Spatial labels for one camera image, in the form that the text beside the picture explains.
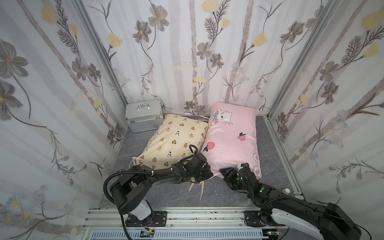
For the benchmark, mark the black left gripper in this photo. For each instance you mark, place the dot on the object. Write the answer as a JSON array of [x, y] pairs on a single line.
[[202, 169]]

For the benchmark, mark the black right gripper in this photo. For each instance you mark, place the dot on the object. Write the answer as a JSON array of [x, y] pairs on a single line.
[[229, 176]]

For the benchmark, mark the pink cartoon print pillow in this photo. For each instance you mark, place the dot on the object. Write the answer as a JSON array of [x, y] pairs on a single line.
[[232, 138]]

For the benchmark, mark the cream bear print pillow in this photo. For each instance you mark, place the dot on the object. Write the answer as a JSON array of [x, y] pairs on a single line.
[[177, 138]]

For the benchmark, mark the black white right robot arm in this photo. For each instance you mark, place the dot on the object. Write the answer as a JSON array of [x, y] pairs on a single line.
[[324, 222]]

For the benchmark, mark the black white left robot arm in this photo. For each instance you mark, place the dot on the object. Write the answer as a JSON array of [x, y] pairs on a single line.
[[127, 189]]

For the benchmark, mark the small white capped bottle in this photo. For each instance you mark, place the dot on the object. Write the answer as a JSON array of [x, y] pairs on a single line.
[[286, 191]]

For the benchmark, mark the white ribbed vent strip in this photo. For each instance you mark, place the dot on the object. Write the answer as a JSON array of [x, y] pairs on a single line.
[[236, 234]]

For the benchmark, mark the silver aluminium case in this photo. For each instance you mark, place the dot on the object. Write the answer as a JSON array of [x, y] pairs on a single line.
[[144, 116]]

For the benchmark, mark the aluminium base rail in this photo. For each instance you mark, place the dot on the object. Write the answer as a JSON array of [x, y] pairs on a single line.
[[215, 219]]

